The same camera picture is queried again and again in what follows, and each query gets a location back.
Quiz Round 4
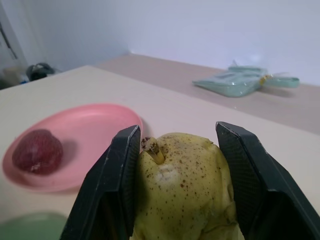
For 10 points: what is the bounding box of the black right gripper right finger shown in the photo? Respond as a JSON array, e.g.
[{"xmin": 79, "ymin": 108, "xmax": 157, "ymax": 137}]
[{"xmin": 215, "ymin": 121, "xmax": 320, "ymax": 240}]

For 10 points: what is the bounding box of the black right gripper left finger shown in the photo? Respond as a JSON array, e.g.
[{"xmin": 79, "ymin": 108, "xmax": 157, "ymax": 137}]
[{"xmin": 59, "ymin": 124, "xmax": 142, "ymax": 240}]

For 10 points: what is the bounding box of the yellow speckled pear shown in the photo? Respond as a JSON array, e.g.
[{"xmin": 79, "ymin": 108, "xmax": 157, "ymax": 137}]
[{"xmin": 131, "ymin": 132, "xmax": 246, "ymax": 240}]

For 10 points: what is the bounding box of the pink plate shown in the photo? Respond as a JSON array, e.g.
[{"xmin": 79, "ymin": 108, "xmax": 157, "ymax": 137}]
[{"xmin": 1, "ymin": 103, "xmax": 144, "ymax": 193}]

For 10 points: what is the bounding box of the green plate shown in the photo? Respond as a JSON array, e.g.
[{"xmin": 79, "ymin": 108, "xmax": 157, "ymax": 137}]
[{"xmin": 0, "ymin": 211, "xmax": 69, "ymax": 240}]

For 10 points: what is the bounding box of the red strawberry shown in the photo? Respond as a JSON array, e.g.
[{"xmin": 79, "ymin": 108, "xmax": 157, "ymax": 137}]
[{"xmin": 11, "ymin": 128, "xmax": 64, "ymax": 176}]

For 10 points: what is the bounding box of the clear plastic packaged bag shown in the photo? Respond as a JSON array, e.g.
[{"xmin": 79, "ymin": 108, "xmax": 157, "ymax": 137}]
[{"xmin": 191, "ymin": 59, "xmax": 300, "ymax": 98}]

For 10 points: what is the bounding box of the dark grey bag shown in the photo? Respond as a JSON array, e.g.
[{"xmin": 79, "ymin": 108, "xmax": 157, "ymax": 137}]
[{"xmin": 25, "ymin": 62, "xmax": 62, "ymax": 82}]

